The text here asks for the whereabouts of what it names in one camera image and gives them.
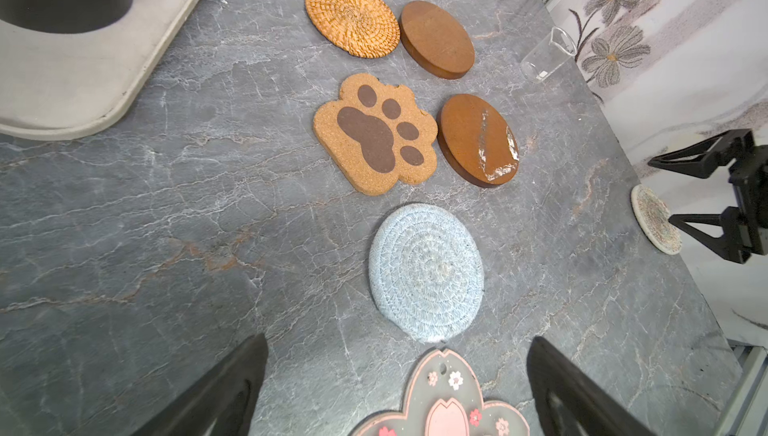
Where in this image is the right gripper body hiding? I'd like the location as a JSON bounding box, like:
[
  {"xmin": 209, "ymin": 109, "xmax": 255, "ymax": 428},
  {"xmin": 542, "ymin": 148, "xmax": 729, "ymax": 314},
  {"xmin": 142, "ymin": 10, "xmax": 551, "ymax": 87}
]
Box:
[{"xmin": 723, "ymin": 145, "xmax": 767, "ymax": 264}]

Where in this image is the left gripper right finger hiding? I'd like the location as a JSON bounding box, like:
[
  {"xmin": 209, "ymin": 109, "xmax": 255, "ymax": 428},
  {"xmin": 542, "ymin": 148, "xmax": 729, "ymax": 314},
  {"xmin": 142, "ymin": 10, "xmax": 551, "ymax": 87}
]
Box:
[{"xmin": 526, "ymin": 336, "xmax": 652, "ymax": 435}]

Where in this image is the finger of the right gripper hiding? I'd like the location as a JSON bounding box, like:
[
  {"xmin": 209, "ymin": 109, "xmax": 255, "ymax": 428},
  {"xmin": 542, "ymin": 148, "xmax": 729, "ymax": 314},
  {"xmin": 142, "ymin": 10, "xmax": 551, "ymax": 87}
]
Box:
[
  {"xmin": 647, "ymin": 129, "xmax": 755, "ymax": 179},
  {"xmin": 668, "ymin": 207, "xmax": 747, "ymax": 264}
]

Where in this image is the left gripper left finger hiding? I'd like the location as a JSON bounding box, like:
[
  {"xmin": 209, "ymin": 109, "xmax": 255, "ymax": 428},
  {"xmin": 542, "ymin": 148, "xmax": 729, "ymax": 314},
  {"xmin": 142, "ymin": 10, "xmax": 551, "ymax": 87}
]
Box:
[{"xmin": 135, "ymin": 334, "xmax": 269, "ymax": 435}]

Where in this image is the white woven round coaster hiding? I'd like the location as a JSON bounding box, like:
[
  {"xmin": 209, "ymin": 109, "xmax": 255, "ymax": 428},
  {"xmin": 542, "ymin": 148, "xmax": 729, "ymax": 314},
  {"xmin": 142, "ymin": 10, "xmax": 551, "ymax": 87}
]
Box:
[{"xmin": 630, "ymin": 185, "xmax": 682, "ymax": 256}]

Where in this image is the pink flower coaster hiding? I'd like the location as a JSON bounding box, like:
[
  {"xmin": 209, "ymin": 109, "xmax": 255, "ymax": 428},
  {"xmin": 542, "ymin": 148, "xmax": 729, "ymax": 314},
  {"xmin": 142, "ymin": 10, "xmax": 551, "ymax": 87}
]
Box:
[{"xmin": 352, "ymin": 349, "xmax": 530, "ymax": 436}]

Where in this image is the grey round coaster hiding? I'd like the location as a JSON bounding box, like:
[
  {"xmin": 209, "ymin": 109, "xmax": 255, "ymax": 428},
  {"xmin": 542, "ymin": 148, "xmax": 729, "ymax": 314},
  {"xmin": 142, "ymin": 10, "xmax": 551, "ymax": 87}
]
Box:
[{"xmin": 368, "ymin": 203, "xmax": 485, "ymax": 343}]

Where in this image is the cork paw print coaster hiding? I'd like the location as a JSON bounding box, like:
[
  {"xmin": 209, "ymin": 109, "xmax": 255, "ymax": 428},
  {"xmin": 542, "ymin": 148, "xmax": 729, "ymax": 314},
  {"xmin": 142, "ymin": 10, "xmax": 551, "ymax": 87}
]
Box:
[{"xmin": 313, "ymin": 73, "xmax": 438, "ymax": 196}]

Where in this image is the woven rattan round coaster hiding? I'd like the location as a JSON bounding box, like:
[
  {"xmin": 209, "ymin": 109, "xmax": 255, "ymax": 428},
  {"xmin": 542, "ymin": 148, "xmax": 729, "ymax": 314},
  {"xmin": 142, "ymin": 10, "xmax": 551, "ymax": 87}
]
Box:
[{"xmin": 305, "ymin": 0, "xmax": 400, "ymax": 59}]

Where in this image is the beige serving tray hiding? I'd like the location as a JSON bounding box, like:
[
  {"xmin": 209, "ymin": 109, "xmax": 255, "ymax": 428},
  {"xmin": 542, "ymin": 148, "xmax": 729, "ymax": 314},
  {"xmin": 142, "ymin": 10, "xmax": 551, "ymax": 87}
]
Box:
[{"xmin": 1, "ymin": 0, "xmax": 199, "ymax": 141}]

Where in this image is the small clear glass cup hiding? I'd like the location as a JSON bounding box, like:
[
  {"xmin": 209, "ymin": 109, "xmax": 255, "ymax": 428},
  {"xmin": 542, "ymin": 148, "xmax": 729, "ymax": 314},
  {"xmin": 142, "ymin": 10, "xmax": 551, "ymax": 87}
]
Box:
[{"xmin": 520, "ymin": 27, "xmax": 577, "ymax": 82}]

